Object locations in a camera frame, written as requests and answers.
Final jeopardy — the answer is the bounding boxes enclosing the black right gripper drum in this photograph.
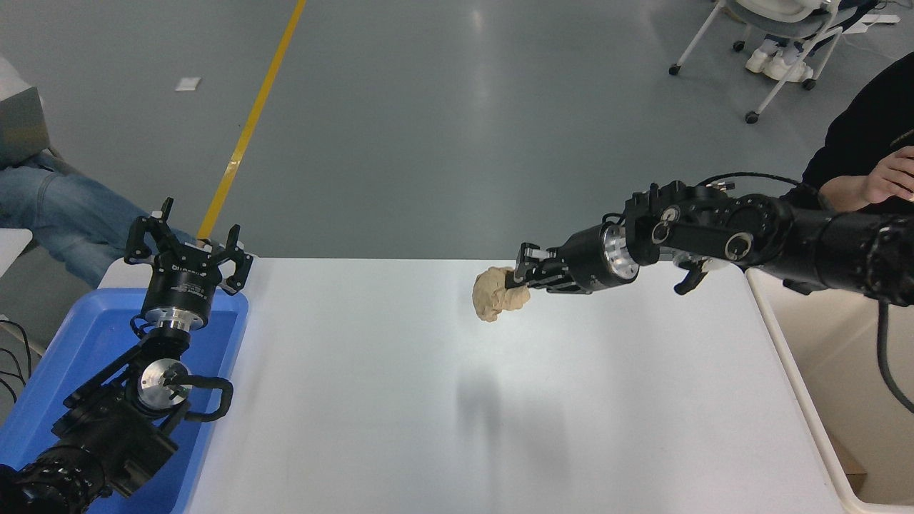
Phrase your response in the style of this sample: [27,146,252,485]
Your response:
[547,224,615,295]

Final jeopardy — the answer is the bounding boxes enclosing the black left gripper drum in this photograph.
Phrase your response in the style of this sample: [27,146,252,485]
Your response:
[141,241,229,320]

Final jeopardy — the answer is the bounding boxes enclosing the tan paper ball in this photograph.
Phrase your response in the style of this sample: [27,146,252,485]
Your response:
[472,266,531,323]

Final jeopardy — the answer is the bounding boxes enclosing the person's hand beside bin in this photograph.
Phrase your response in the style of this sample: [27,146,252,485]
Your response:
[862,146,914,205]

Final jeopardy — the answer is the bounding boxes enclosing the seated person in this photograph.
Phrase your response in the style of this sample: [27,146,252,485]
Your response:
[0,56,195,288]

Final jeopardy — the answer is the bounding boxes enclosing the blue plastic tray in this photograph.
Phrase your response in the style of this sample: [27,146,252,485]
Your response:
[0,288,249,514]

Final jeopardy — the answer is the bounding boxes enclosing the small white side table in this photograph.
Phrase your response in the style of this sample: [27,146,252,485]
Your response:
[0,228,34,278]

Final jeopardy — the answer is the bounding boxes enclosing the grey laptop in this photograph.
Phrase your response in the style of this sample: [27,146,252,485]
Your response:
[0,86,52,169]

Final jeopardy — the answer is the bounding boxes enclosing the white shoe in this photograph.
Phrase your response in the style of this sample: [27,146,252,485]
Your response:
[745,39,786,74]
[767,53,815,81]

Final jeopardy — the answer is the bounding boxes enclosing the large pale bin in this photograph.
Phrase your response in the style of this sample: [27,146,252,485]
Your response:
[744,266,914,514]

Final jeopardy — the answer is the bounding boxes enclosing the person beside bin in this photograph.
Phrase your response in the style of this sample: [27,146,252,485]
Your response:
[798,51,914,216]

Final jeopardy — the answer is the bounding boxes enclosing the white wheeled chair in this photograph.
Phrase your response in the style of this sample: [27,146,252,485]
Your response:
[668,0,902,125]

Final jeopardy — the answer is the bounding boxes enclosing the brown cardboard scrap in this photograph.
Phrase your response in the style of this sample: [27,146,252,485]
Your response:
[832,435,869,495]

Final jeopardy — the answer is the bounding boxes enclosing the black floor cables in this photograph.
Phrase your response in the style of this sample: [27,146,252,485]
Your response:
[0,319,34,405]

